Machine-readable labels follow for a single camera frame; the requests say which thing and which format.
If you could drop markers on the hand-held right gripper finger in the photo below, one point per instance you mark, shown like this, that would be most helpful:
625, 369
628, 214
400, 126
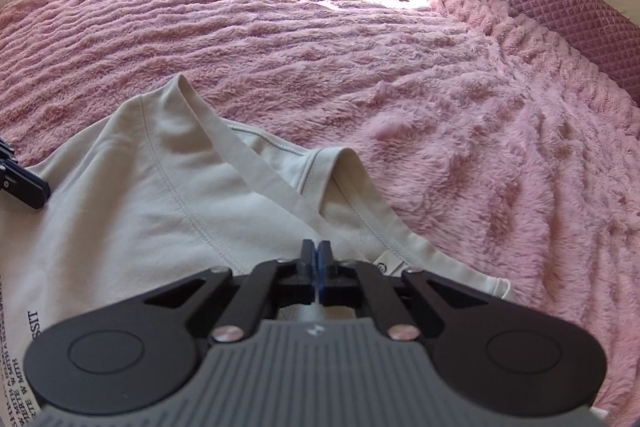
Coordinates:
325, 267
312, 267

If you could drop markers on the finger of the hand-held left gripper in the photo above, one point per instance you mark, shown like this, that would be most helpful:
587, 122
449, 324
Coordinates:
27, 187

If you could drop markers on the white printed sweatshirt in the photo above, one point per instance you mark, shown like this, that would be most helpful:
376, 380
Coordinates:
150, 187

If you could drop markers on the pink fluffy blanket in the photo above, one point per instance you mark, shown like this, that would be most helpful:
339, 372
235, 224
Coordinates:
375, 82

